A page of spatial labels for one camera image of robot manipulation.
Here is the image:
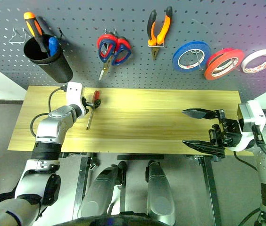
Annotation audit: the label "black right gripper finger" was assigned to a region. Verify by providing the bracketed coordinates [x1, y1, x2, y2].
[182, 108, 219, 120]
[182, 140, 226, 156]

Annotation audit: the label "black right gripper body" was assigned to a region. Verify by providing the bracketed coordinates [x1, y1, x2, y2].
[208, 109, 243, 156]

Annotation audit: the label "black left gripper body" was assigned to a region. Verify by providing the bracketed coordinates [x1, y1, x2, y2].
[81, 96, 90, 113]

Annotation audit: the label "red handled screwdriver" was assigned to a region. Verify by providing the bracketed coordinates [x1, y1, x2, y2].
[86, 90, 102, 131]

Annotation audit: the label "dark blue handled scissors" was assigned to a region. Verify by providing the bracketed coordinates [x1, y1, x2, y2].
[98, 37, 132, 67]

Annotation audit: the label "orange black pliers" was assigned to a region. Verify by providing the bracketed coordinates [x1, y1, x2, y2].
[147, 6, 173, 61]

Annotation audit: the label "orange red tape roll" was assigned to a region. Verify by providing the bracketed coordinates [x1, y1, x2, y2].
[203, 48, 245, 81]

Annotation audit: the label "blue tape roll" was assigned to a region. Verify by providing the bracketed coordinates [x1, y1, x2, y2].
[172, 40, 212, 73]

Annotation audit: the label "thin red tape roll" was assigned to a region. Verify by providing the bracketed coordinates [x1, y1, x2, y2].
[206, 47, 235, 68]

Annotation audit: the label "white tape roll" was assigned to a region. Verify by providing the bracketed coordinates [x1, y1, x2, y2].
[241, 48, 266, 74]

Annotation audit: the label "grey perforated pegboard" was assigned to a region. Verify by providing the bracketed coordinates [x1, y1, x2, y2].
[0, 0, 266, 101]

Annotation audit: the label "black cup holder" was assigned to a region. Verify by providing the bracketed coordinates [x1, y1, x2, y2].
[23, 34, 74, 84]

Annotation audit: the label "silver peg hook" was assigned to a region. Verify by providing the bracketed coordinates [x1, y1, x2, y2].
[229, 57, 239, 71]
[192, 48, 206, 72]

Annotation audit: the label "grey right robot leg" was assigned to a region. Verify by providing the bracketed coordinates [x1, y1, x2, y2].
[145, 160, 176, 225]

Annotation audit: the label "grey robot leg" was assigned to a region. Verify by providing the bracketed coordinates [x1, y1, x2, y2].
[77, 160, 127, 220]
[145, 160, 176, 225]

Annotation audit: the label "black cup hanger hook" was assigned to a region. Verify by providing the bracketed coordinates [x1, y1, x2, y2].
[57, 26, 66, 40]

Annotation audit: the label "grey left robot leg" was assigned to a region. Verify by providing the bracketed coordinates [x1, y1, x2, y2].
[77, 160, 127, 220]

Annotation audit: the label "black robot torso rim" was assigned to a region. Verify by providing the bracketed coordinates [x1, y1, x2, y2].
[71, 211, 172, 226]

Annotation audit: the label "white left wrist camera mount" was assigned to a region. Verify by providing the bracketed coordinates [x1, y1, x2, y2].
[65, 81, 87, 116]

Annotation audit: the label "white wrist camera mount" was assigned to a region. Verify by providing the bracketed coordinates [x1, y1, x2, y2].
[65, 81, 87, 116]
[227, 99, 266, 152]

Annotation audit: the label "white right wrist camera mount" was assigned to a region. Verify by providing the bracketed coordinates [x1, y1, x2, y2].
[227, 99, 266, 152]

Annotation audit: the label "metal table frame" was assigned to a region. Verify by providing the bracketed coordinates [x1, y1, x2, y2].
[59, 152, 222, 226]

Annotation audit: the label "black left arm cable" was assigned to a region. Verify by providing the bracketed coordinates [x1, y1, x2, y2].
[30, 85, 68, 139]

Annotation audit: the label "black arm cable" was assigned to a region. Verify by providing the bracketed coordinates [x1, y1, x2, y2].
[30, 85, 68, 139]
[233, 124, 266, 170]

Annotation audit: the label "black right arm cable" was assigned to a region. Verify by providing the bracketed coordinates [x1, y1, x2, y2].
[233, 124, 266, 170]

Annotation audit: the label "red handled scissors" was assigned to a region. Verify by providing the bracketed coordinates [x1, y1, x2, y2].
[96, 33, 132, 81]

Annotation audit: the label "blue handled screwdriver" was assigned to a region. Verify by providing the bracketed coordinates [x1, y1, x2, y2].
[48, 36, 59, 57]

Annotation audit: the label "empty silver wire hook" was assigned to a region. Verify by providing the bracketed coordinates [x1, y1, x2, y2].
[8, 27, 32, 44]

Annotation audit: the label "orange black handled screwdriver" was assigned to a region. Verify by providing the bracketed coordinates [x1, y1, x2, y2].
[23, 11, 51, 57]

